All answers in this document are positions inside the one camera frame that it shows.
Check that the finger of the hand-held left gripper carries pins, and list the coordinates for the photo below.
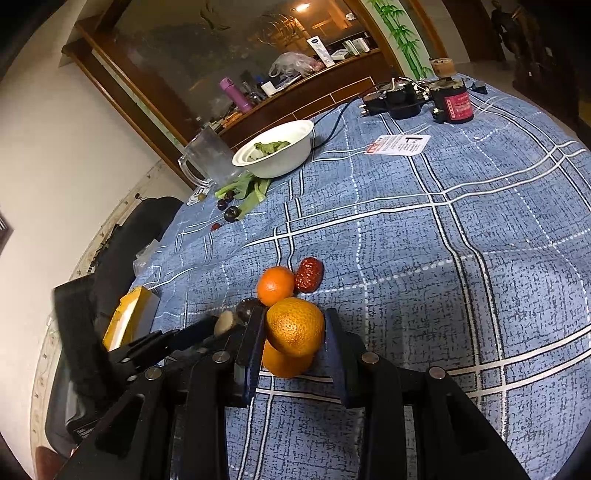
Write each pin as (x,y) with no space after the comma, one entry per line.
(221,344)
(191,333)

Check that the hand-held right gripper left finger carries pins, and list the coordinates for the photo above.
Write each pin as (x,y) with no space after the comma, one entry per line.
(251,364)

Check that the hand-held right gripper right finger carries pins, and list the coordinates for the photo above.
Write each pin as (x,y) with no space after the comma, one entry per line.
(339,364)

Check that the smooth purple passion fruit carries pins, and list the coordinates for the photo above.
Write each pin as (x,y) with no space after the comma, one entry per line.
(249,308)

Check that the rough pale orange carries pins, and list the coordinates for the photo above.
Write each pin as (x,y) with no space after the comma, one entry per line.
(295,325)

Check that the small mandarin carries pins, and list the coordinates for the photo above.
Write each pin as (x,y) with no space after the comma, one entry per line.
(275,286)

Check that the yellow and white box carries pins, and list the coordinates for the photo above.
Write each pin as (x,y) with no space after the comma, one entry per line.
(127,314)

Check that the clear plastic wrap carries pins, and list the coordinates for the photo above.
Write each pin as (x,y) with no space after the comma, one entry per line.
(145,261)

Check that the large red date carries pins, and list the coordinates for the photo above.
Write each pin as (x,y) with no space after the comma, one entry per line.
(308,274)

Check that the black chair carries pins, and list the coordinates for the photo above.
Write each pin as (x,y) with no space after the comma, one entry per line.
(134,230)

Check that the dark grapes near leaves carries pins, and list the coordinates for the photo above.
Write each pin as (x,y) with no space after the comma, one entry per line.
(232,214)

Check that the blue checked tablecloth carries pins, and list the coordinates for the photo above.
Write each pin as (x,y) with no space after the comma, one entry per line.
(415,254)

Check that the bok choy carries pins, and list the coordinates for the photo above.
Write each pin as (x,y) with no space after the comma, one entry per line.
(251,191)

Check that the clear plastic pitcher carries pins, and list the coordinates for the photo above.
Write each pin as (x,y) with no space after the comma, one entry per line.
(210,154)

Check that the white bowl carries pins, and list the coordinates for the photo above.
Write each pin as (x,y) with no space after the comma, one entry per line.
(281,159)

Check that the green leaves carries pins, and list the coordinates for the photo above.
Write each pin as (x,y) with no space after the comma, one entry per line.
(272,147)

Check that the white paper tag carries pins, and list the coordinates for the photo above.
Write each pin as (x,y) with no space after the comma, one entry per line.
(399,144)

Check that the purple bottle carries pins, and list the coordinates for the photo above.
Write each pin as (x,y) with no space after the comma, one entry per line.
(235,94)

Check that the black power adapter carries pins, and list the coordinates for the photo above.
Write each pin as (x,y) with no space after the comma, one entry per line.
(373,104)

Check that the black charger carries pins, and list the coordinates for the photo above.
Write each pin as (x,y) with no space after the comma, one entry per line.
(404,101)

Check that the wooden cabinet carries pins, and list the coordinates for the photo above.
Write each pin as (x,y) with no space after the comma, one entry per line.
(184,60)

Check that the black red-labelled canister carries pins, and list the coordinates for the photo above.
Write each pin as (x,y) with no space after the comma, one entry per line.
(455,104)

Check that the crumpled plastic bag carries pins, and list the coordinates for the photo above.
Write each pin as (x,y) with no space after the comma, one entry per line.
(293,64)

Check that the white tube box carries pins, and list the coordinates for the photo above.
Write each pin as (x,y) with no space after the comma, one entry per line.
(321,51)

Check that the white boxes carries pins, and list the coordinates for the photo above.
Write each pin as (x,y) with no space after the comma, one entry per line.
(356,46)

